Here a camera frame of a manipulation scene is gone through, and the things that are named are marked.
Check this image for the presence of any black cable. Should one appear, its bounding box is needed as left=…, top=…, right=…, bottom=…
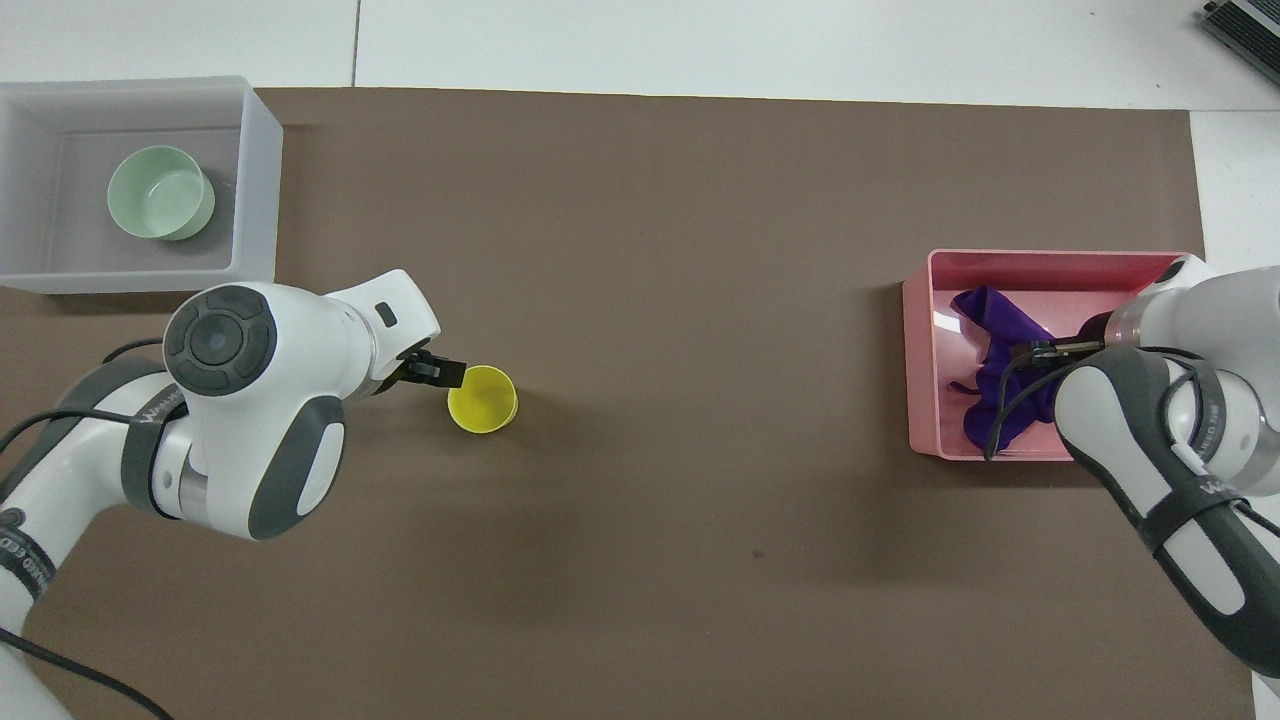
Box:
left=983, top=340, right=1076, bottom=462
left=0, top=338, right=167, bottom=456
left=0, top=627, right=174, bottom=720

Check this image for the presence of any grey ribbed device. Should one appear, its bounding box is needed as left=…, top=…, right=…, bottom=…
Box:
left=1200, top=0, right=1280, bottom=61

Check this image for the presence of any pink plastic box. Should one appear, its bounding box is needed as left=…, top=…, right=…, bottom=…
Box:
left=902, top=249, right=1202, bottom=462

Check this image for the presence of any purple cloth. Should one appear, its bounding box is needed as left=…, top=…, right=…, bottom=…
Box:
left=950, top=286, right=1088, bottom=453

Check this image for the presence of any yellow plastic cup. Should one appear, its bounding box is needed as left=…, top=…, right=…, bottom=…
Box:
left=446, top=365, right=519, bottom=435

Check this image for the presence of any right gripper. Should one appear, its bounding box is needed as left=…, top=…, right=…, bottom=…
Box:
left=1056, top=312, right=1112, bottom=360

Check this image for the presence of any translucent grey plastic box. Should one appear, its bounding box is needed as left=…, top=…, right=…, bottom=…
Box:
left=0, top=76, right=284, bottom=295

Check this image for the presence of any light green bowl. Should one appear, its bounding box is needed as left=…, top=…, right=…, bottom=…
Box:
left=107, top=146, right=216, bottom=242

